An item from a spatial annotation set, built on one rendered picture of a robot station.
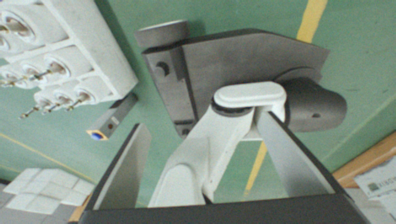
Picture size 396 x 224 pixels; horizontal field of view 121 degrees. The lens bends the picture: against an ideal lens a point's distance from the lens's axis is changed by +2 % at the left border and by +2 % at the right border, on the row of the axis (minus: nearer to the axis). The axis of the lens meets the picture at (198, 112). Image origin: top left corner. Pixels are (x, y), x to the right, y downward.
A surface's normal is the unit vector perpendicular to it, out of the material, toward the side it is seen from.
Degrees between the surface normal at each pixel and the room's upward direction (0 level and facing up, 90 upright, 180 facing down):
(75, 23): 90
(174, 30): 43
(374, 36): 0
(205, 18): 0
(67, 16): 90
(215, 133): 90
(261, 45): 0
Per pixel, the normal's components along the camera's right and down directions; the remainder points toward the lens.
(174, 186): -0.16, -0.74
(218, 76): -0.07, 0.66
